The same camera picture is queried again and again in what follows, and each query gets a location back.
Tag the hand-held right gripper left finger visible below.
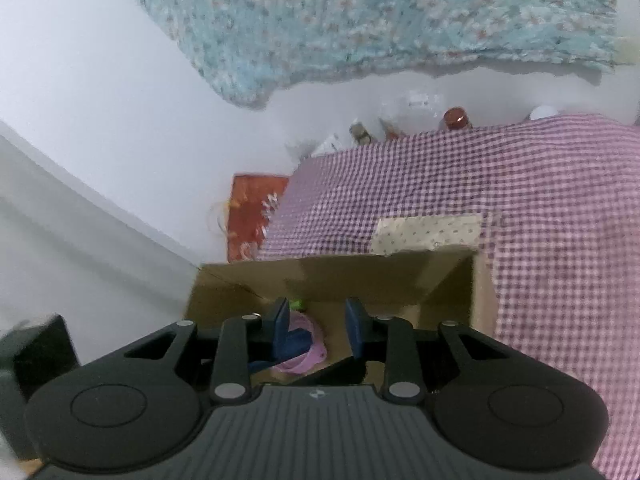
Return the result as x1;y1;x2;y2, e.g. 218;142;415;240
122;297;315;406

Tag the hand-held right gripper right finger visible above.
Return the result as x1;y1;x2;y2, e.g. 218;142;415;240
345;297;508;403

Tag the purple plastic ring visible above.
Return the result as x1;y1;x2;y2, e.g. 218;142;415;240
270;310;328;376

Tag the cardboard box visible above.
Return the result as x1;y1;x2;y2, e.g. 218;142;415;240
187;245;498;391

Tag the red bag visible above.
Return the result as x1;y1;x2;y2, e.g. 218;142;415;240
227;174;291;263

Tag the white paper packet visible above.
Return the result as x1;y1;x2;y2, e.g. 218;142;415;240
309;132;346;159

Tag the small glass jar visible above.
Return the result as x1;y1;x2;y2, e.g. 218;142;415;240
350;120;376;147

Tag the purple checkered tablecloth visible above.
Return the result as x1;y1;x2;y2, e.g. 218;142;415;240
255;112;640;480

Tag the red cap bottle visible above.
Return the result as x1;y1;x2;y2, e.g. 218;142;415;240
442;106;473;131

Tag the teal floral hanging cloth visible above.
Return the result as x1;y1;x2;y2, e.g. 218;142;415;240
107;0;621;111

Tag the orange string bundle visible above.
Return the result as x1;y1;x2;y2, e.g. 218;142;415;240
207;199;236;243

